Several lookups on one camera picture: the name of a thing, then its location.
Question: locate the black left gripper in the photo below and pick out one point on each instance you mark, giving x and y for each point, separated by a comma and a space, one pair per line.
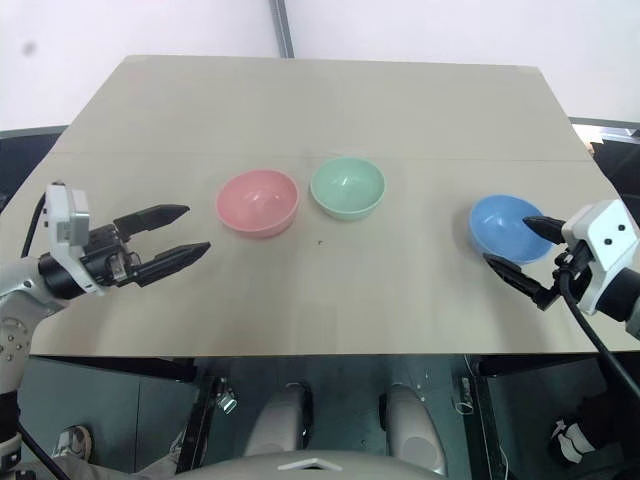
107, 255

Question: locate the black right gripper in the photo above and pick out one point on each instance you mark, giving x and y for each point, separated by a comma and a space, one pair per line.
575, 272

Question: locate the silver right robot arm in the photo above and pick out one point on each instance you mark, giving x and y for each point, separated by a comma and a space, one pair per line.
622, 300

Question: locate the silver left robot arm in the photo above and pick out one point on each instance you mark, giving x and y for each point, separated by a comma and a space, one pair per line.
15, 320

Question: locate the blue plastic bowl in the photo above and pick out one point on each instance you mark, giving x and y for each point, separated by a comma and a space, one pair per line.
505, 230

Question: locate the pink plastic bowl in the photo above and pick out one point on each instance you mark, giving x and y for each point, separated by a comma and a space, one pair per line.
257, 202

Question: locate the black metal table leg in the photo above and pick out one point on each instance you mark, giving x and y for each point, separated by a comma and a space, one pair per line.
485, 420
200, 420

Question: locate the silver metal clamp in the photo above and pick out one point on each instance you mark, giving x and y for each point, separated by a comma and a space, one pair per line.
227, 402

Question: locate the green plastic bowl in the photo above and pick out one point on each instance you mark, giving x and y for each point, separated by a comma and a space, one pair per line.
347, 187

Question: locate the black and white sneaker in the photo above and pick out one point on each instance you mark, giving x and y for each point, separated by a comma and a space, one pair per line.
572, 442

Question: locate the silver robot leg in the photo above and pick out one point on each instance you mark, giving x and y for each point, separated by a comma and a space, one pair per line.
280, 420
415, 425

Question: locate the grey sneaker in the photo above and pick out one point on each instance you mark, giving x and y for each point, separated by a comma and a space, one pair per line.
75, 442

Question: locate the grey robot torso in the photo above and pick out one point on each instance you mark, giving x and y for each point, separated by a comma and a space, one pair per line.
300, 465

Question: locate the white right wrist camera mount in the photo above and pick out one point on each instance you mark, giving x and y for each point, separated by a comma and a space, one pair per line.
602, 240

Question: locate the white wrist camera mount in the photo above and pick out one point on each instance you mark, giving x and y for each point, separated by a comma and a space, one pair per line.
70, 215
602, 240

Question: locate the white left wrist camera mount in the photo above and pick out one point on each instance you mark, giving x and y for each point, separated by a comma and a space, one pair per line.
70, 215

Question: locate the grey wall pillar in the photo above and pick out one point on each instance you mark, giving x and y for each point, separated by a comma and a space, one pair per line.
282, 25

